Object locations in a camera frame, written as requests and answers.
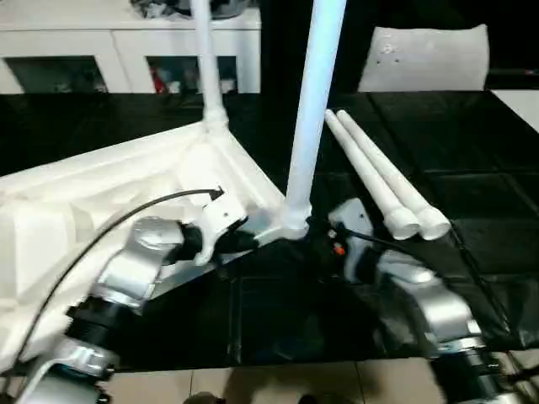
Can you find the white plastic table leg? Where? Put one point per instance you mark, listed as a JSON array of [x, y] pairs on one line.
[[366, 168], [396, 172], [313, 105], [208, 63]]

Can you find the white plastic table top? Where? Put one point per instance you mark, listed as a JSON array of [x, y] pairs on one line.
[[84, 189]]

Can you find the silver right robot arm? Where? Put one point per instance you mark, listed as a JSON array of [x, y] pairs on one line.
[[442, 303]]

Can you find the black table mat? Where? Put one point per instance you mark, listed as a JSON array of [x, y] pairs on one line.
[[421, 147]]

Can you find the dark robot right foot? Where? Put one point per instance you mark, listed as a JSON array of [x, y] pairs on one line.
[[316, 400]]

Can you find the dark robot foot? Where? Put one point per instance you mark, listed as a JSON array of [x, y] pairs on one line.
[[316, 400], [204, 397]]

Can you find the dark robot left foot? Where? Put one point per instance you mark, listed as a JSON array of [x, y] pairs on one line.
[[204, 397]]

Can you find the red packet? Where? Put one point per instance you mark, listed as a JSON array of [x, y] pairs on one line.
[[158, 82]]

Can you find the black box with gold label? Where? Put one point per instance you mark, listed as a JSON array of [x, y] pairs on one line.
[[282, 42]]

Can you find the white bag with round fitting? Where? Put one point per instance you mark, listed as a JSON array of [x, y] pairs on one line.
[[421, 59]]

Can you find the grey helmet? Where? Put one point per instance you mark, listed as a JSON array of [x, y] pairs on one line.
[[229, 8]]

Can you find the white flat board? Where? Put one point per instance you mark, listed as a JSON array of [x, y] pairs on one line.
[[518, 105]]

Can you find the black tangled items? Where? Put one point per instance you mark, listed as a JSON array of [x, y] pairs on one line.
[[156, 8]]

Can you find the white glass-door cabinet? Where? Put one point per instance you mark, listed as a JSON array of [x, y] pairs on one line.
[[63, 38]]

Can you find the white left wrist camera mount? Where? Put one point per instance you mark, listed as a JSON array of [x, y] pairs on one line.
[[221, 223]]

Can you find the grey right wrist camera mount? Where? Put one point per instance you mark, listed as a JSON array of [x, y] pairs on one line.
[[355, 223]]

